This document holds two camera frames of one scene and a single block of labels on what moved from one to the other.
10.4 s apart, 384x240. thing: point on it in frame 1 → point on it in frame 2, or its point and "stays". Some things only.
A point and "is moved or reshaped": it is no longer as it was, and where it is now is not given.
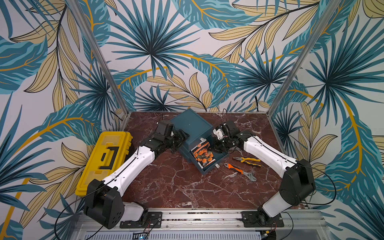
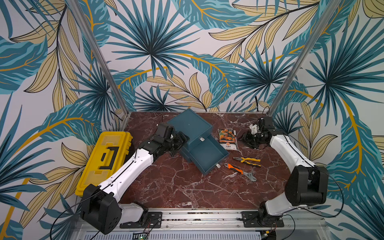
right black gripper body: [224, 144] → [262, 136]
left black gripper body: [174, 141] stays
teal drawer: [204, 159] stays
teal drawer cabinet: [197, 147] stays
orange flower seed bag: [202, 153] is moved or reshaped
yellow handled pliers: [243, 160] stays
